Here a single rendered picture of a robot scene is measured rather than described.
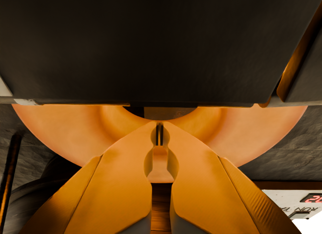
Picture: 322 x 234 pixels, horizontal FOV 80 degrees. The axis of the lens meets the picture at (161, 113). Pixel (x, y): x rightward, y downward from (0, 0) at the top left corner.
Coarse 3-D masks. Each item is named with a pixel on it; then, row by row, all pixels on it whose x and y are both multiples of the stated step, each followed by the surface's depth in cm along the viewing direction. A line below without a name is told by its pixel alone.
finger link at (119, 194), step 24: (120, 144) 10; (144, 144) 10; (96, 168) 8; (120, 168) 9; (144, 168) 9; (96, 192) 7; (120, 192) 7; (144, 192) 7; (72, 216) 7; (96, 216) 7; (120, 216) 7; (144, 216) 7
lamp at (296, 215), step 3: (294, 213) 50; (297, 213) 49; (300, 213) 49; (303, 213) 49; (306, 213) 49; (309, 213) 49; (291, 216) 51; (294, 216) 50; (297, 216) 51; (300, 216) 51; (303, 216) 51
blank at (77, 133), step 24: (24, 120) 10; (48, 120) 10; (72, 120) 10; (96, 120) 10; (120, 120) 13; (144, 120) 15; (168, 120) 15; (192, 120) 14; (216, 120) 11; (240, 120) 10; (264, 120) 10; (288, 120) 10; (48, 144) 12; (72, 144) 12; (96, 144) 12; (216, 144) 12; (240, 144) 12; (264, 144) 12
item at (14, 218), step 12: (36, 192) 25; (48, 192) 24; (156, 192) 23; (168, 192) 23; (12, 204) 27; (24, 204) 24; (36, 204) 23; (156, 204) 22; (168, 204) 22; (12, 216) 24; (24, 216) 23; (156, 216) 21; (168, 216) 21; (12, 228) 22; (156, 228) 20; (168, 228) 20
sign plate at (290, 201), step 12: (264, 192) 42; (276, 192) 42; (288, 192) 42; (300, 192) 42; (312, 192) 42; (288, 204) 46; (300, 204) 46; (312, 204) 46; (288, 216) 51; (312, 216) 52
